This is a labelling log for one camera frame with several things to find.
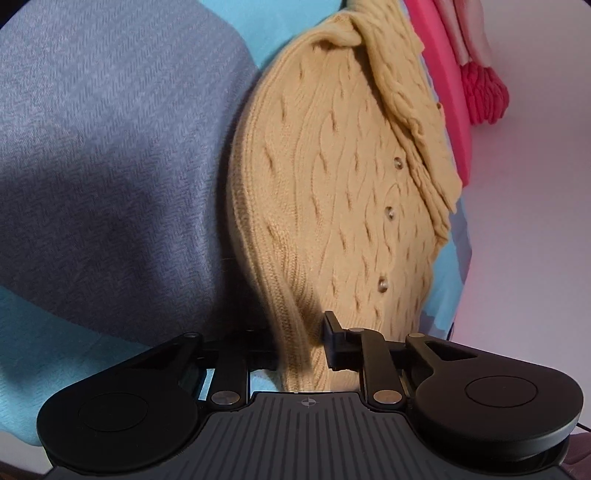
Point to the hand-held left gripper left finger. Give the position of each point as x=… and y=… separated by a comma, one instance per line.
x=233, y=369

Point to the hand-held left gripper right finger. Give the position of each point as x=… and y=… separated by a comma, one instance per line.
x=334, y=346

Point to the blue patterned bed sheet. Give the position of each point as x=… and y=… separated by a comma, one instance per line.
x=115, y=161

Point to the pink blanket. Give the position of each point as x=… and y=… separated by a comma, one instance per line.
x=443, y=92

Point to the red knitted scarf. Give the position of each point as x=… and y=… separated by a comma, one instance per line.
x=485, y=92

